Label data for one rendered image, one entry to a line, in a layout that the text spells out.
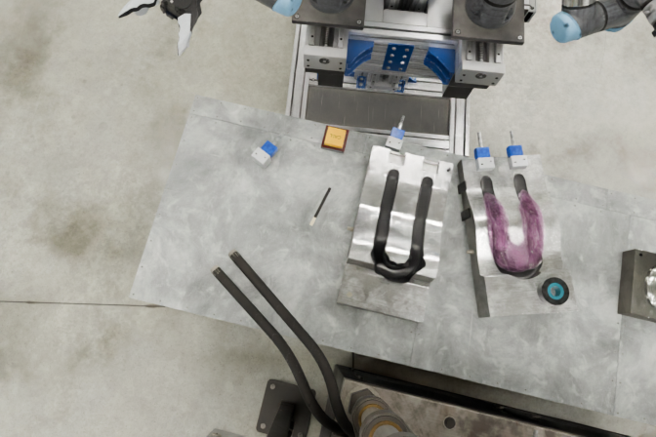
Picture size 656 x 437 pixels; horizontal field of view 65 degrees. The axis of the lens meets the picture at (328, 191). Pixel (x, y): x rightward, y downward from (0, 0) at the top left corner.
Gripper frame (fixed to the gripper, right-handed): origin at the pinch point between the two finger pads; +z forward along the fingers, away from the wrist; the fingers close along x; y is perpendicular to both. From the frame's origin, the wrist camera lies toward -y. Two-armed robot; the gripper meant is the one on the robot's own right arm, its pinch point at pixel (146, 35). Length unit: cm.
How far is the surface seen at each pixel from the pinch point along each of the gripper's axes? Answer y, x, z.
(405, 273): 47, -84, 5
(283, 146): 62, -31, -12
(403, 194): 48, -71, -16
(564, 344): 47, -137, -3
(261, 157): 57, -27, -4
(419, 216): 48, -79, -13
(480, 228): 44, -96, -18
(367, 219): 47, -66, -3
